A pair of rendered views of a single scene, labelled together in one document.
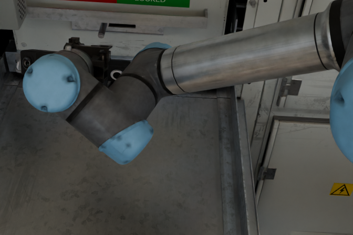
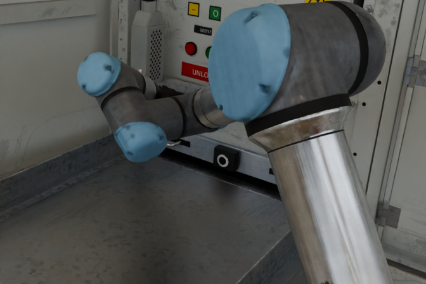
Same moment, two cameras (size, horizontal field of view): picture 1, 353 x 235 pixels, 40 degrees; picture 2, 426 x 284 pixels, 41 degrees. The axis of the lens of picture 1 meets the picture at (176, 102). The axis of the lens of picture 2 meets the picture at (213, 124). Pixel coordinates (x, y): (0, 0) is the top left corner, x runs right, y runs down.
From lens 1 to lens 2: 0.53 m
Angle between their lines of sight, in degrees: 33
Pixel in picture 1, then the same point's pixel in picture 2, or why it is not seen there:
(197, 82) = (213, 106)
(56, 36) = not seen: hidden behind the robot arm
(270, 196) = not seen: outside the picture
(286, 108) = (387, 248)
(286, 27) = not seen: hidden behind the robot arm
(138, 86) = (170, 103)
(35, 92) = (83, 73)
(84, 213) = (116, 240)
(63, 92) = (99, 76)
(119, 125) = (132, 118)
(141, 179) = (184, 238)
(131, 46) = (243, 137)
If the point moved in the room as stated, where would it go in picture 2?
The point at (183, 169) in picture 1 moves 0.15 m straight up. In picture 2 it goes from (228, 246) to (235, 178)
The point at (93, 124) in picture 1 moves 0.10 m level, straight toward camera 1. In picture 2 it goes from (115, 111) to (82, 132)
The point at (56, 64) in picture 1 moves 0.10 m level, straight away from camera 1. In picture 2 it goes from (104, 55) to (127, 43)
